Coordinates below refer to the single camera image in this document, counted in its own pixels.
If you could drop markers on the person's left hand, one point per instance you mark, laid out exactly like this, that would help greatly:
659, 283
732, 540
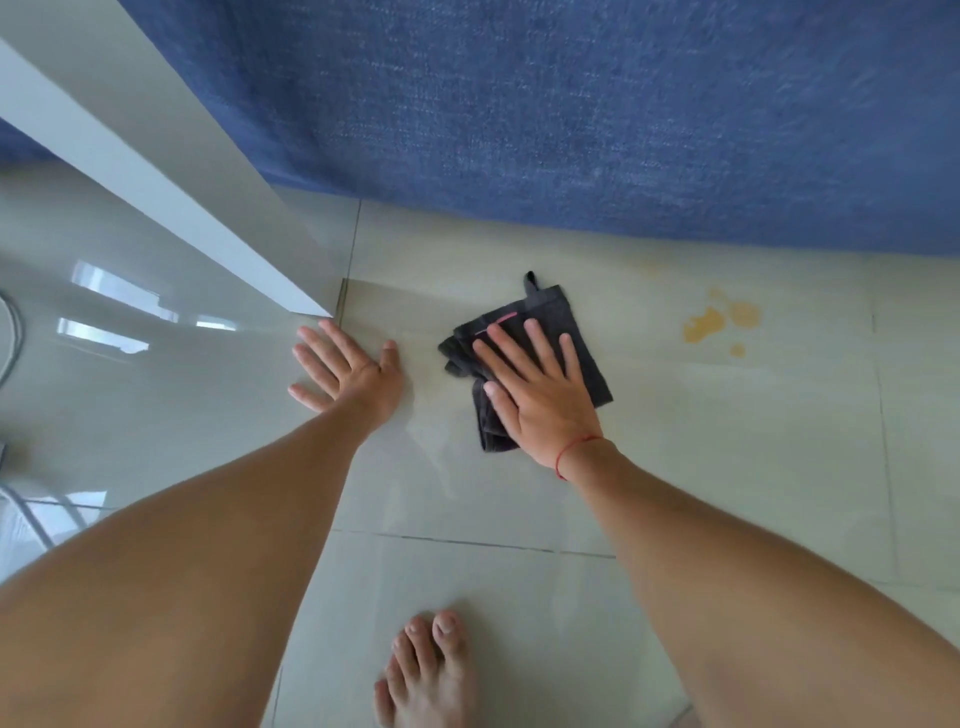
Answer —
360, 390

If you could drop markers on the person's right hand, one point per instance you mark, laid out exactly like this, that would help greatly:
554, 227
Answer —
551, 412

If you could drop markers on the person's right thumb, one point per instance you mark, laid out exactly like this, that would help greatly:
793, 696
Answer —
501, 409

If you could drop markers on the person's left thumb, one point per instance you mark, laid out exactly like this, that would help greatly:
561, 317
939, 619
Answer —
391, 360

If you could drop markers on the person's left little finger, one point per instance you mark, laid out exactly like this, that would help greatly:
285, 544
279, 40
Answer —
309, 397

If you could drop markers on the person's left middle finger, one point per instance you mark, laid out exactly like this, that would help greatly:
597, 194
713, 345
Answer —
319, 351

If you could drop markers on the person's right little finger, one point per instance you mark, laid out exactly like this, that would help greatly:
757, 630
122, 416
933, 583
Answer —
573, 360

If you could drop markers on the person's right middle finger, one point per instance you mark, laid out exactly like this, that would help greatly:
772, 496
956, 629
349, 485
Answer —
517, 354

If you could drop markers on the dark grey cleaning cloth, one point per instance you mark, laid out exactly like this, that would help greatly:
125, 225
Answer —
480, 337

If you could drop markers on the person's left forearm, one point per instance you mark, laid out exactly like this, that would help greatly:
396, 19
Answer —
187, 570

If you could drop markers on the person's right forearm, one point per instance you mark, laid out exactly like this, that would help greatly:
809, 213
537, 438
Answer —
750, 600

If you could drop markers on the yellow liquid spill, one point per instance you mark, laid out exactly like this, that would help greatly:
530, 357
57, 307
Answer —
705, 324

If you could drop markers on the white furniture panel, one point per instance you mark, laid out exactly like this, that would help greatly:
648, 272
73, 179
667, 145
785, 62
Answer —
150, 165

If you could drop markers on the blue fabric bed cover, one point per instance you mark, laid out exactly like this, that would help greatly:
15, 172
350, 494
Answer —
600, 105

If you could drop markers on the person's bare foot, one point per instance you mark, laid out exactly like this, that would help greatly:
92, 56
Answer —
431, 675

